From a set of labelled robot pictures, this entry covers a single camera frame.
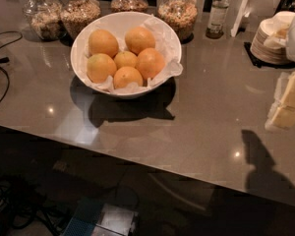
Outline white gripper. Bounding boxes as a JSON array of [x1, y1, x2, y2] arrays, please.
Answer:
[[265, 17, 295, 131]]

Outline white paper bowl liner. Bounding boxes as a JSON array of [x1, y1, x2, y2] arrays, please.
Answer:
[[83, 14, 184, 95]]

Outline small centre orange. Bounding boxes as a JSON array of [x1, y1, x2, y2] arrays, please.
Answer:
[[114, 51, 137, 69]]

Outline white ceramic bowl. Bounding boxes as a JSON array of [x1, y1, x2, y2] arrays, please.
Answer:
[[70, 11, 183, 100]]

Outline black tray under plates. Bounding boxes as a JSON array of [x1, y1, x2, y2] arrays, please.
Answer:
[[244, 42, 295, 69]]

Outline stack of white plates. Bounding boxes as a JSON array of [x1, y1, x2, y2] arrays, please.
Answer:
[[250, 11, 295, 65]]

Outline white sign stand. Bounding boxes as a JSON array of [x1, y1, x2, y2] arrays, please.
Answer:
[[230, 0, 250, 37]]

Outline clear glass bottle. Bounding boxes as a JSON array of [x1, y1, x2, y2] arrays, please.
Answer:
[[206, 0, 230, 39]]

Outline glass cereal jar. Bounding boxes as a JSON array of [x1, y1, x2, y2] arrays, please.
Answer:
[[110, 0, 148, 13], [61, 0, 101, 39], [23, 0, 66, 41], [156, 0, 198, 42]]

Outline grey box on floor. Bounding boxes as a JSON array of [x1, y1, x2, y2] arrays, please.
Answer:
[[61, 199, 140, 236]]

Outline glass cereal jar far left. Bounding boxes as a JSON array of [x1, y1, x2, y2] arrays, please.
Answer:
[[23, 0, 66, 41]]

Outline black floor cables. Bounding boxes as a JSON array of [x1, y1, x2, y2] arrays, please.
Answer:
[[0, 160, 70, 236]]

